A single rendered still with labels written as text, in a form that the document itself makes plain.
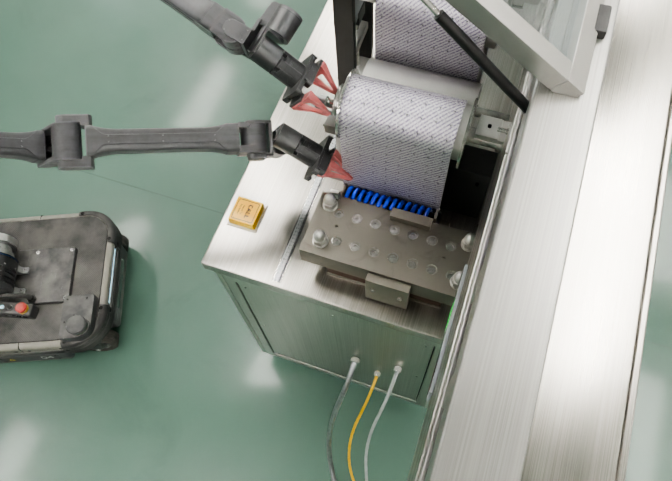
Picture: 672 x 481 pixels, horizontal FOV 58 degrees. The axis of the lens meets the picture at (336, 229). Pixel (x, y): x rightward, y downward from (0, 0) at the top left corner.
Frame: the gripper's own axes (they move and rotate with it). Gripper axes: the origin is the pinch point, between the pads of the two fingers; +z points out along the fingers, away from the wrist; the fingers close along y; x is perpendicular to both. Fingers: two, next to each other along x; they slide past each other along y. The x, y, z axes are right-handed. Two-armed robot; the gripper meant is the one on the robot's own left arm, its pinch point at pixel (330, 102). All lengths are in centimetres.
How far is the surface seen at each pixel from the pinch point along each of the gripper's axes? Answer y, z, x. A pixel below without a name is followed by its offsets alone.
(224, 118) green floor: -67, 15, -147
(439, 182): 7.3, 26.2, 10.2
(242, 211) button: 16.8, 4.2, -36.3
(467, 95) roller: -9.7, 21.0, 17.7
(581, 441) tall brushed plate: 58, 29, 51
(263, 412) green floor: 51, 66, -105
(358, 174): 7.0, 15.7, -6.1
